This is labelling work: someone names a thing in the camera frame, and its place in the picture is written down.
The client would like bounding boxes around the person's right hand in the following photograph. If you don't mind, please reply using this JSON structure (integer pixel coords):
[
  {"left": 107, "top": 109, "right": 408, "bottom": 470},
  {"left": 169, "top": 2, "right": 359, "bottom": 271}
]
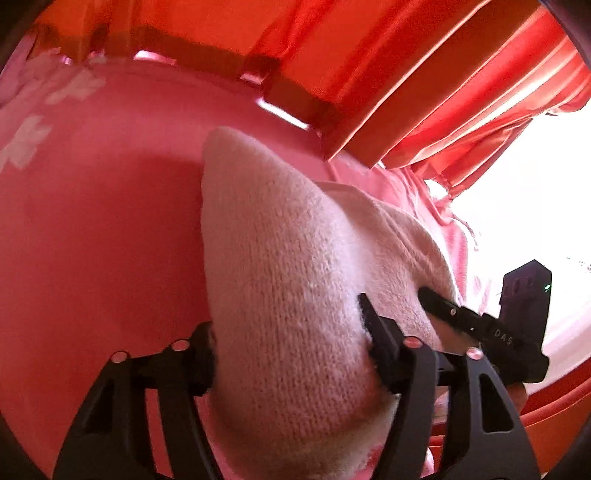
[{"left": 431, "top": 382, "right": 529, "bottom": 425}]

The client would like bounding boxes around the white knitted garment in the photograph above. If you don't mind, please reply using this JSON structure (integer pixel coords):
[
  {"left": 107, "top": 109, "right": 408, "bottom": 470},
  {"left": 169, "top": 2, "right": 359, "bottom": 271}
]
[{"left": 201, "top": 128, "right": 469, "bottom": 479}]

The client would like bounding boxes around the pink floral bed blanket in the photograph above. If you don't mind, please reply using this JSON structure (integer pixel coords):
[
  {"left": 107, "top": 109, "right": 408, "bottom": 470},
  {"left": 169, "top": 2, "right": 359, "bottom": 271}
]
[{"left": 1, "top": 54, "right": 482, "bottom": 473}]

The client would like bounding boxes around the orange storage box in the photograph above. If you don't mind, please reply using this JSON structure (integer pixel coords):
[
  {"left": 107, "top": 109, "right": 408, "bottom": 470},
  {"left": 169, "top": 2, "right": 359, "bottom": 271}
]
[{"left": 431, "top": 360, "right": 590, "bottom": 479}]

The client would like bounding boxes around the orange curtain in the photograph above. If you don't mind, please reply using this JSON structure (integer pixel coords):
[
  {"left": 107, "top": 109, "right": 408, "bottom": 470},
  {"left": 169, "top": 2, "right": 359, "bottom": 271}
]
[{"left": 33, "top": 0, "right": 590, "bottom": 197}]

